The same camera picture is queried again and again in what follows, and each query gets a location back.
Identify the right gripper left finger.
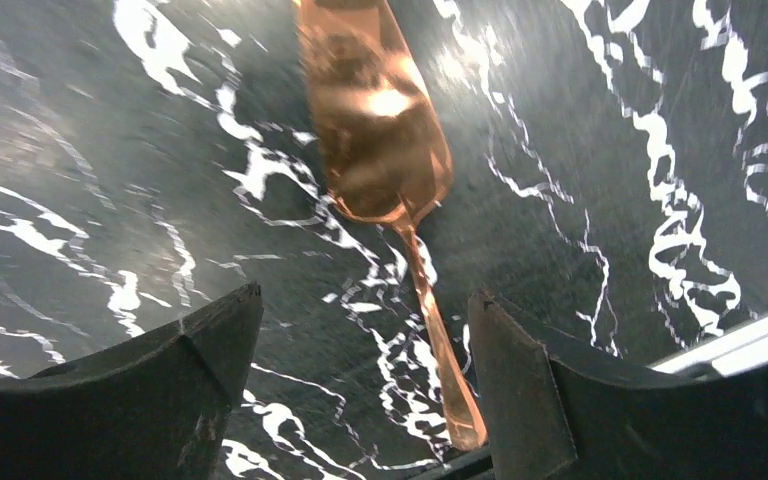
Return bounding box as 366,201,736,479
0,283,264,479

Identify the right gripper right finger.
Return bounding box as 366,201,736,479
468,291,768,479

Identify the copper cake server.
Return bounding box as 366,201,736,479
297,1,488,451

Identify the aluminium frame rail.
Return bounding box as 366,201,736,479
650,313,768,380

